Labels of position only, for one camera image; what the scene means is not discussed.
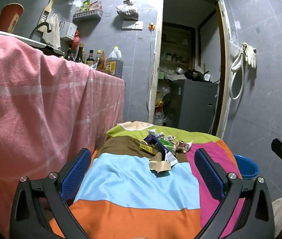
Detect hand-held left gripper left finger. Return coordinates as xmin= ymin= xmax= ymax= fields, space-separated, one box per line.
xmin=9 ymin=148 xmax=93 ymax=239

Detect beige cardboard piece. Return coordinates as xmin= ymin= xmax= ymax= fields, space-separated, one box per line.
xmin=148 ymin=152 xmax=172 ymax=173

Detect white sink rim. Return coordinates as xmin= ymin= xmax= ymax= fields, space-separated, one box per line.
xmin=0 ymin=29 xmax=65 ymax=55

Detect black faucet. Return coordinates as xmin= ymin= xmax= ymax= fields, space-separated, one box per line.
xmin=29 ymin=22 xmax=52 ymax=40

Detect red white carton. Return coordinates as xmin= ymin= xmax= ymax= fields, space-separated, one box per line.
xmin=174 ymin=141 xmax=193 ymax=154

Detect white rubber gloves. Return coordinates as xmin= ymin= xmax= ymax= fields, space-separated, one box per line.
xmin=241 ymin=42 xmax=257 ymax=68

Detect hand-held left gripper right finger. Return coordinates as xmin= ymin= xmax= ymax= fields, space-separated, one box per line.
xmin=194 ymin=148 xmax=275 ymax=239

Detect wooden pantry shelves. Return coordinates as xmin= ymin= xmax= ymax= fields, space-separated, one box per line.
xmin=159 ymin=25 xmax=196 ymax=70

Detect yellow bag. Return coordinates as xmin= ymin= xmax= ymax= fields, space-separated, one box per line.
xmin=155 ymin=92 xmax=164 ymax=109

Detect blue plastic bucket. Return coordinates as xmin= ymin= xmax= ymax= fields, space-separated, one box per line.
xmin=233 ymin=154 xmax=259 ymax=181

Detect brown paper carton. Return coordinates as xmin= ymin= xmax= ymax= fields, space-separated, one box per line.
xmin=96 ymin=51 xmax=107 ymax=70

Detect red paper cup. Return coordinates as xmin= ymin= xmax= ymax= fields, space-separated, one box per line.
xmin=0 ymin=3 xmax=24 ymax=33

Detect beige hanging cloth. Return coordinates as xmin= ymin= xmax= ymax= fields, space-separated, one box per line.
xmin=41 ymin=13 xmax=61 ymax=50

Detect grey wall shelf rack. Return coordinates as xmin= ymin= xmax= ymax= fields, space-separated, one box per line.
xmin=73 ymin=10 xmax=103 ymax=23

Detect white blue wrapper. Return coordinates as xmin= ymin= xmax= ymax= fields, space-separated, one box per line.
xmin=148 ymin=129 xmax=165 ymax=137

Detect grey metal cabinet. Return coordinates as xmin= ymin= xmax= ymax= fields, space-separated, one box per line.
xmin=171 ymin=79 xmax=219 ymax=132

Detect wooden handled grater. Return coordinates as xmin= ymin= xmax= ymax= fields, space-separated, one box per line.
xmin=37 ymin=0 xmax=56 ymax=33

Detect black wok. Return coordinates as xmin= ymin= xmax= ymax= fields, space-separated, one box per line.
xmin=184 ymin=69 xmax=210 ymax=81

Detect white paper scrap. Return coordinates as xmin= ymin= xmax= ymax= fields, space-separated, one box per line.
xmin=166 ymin=153 xmax=179 ymax=167

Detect dark blue packet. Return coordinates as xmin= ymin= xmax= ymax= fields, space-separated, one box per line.
xmin=143 ymin=134 xmax=169 ymax=155

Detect person's beige trousers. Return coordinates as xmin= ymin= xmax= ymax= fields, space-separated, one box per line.
xmin=272 ymin=198 xmax=282 ymax=232

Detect hanging clear plastic bag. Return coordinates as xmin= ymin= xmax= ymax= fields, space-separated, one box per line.
xmin=116 ymin=0 xmax=139 ymax=20

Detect wall socket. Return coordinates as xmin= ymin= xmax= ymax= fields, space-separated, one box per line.
xmin=122 ymin=21 xmax=143 ymax=30

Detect metal box grater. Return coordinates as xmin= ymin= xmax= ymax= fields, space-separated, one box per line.
xmin=60 ymin=20 xmax=78 ymax=41

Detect red plastic bag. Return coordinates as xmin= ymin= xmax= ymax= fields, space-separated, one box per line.
xmin=71 ymin=30 xmax=81 ymax=49

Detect wooden door frame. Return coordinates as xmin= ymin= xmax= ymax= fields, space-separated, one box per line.
xmin=148 ymin=0 xmax=231 ymax=137

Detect yellow box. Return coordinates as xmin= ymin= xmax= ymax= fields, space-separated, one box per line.
xmin=140 ymin=142 xmax=159 ymax=154

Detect pink checked cloth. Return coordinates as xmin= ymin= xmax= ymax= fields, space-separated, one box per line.
xmin=0 ymin=34 xmax=126 ymax=239

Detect colourful patchwork blanket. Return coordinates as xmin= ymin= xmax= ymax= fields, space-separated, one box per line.
xmin=48 ymin=121 xmax=246 ymax=239

